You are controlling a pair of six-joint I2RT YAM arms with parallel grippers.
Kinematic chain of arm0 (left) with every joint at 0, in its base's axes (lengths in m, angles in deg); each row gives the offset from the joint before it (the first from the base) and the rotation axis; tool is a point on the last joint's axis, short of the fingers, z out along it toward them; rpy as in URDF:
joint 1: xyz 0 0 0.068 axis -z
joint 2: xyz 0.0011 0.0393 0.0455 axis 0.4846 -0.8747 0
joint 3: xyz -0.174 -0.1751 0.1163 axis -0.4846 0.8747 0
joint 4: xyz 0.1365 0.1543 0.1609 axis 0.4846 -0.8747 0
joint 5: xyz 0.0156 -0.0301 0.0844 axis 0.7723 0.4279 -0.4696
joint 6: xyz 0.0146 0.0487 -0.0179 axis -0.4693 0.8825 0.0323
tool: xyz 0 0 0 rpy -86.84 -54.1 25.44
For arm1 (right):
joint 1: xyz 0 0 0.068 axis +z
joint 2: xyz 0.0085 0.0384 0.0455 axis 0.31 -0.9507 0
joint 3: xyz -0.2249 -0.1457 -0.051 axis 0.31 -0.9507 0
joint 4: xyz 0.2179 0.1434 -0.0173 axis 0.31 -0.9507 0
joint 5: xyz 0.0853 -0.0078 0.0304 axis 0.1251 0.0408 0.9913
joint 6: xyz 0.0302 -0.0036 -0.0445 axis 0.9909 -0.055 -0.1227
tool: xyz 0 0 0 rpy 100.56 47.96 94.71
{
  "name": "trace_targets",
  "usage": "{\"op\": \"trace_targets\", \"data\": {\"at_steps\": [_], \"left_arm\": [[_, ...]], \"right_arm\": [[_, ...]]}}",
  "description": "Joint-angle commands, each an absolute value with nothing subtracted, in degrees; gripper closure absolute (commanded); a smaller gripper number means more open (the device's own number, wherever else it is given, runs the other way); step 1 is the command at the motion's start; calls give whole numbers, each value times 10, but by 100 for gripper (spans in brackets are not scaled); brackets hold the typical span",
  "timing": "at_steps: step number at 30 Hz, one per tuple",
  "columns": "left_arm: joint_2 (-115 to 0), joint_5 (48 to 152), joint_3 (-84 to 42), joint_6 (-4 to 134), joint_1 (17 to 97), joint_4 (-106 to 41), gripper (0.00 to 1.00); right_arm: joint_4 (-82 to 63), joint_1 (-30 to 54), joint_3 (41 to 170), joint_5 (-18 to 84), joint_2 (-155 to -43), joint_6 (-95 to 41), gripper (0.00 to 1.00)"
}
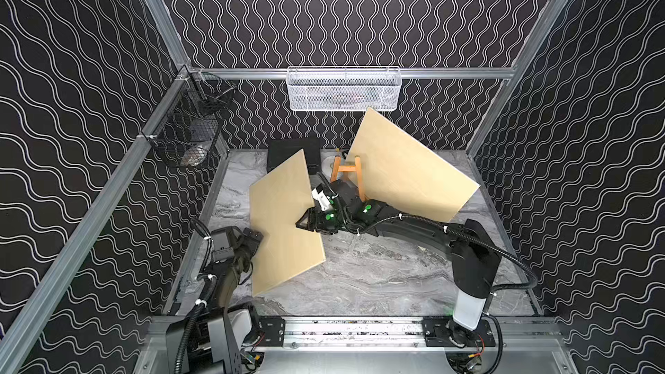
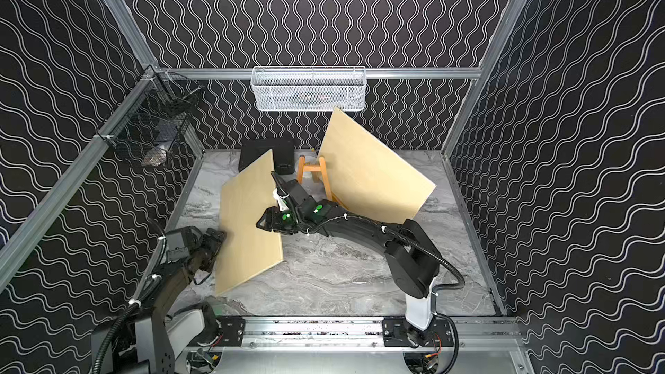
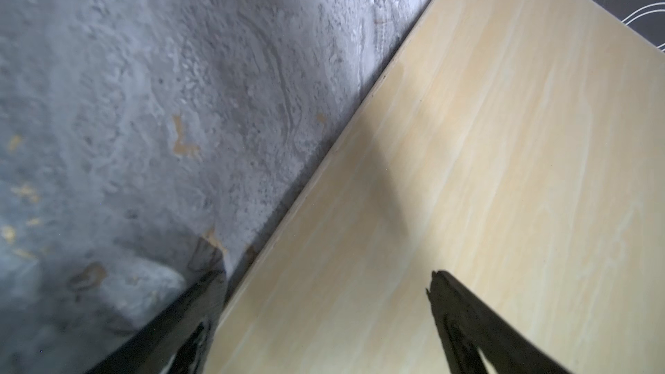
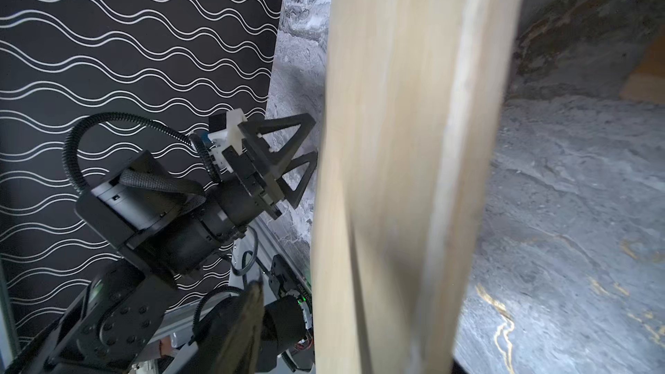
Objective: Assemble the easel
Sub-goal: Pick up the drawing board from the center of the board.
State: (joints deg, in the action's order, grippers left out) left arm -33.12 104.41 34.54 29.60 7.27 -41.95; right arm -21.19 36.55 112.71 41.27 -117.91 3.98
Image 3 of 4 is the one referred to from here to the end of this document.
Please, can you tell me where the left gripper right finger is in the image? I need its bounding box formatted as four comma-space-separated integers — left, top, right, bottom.
427, 270, 568, 373

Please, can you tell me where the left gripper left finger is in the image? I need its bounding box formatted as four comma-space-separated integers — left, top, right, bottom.
88, 270, 227, 373

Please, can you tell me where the plywood board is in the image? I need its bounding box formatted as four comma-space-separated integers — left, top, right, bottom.
205, 0, 664, 373

